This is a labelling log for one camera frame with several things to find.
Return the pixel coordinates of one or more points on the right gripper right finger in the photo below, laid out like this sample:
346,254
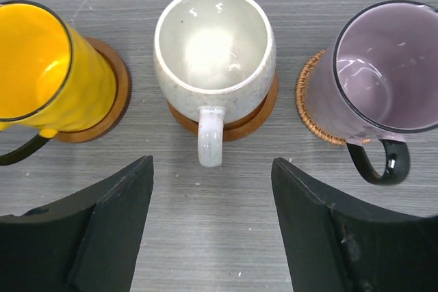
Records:
336,242

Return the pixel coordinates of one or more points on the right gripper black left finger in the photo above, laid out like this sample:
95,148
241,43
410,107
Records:
87,241

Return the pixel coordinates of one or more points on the woven rattan coaster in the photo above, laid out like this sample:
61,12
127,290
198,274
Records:
301,93

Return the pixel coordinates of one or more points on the brown wooden coaster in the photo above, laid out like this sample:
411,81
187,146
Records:
121,101
242,127

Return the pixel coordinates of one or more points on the yellow glass mug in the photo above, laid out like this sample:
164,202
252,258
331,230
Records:
52,79

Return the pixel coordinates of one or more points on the purple glass mug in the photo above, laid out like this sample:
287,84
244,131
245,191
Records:
386,64

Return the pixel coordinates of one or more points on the white ceramic mug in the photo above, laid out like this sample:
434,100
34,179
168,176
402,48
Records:
215,62

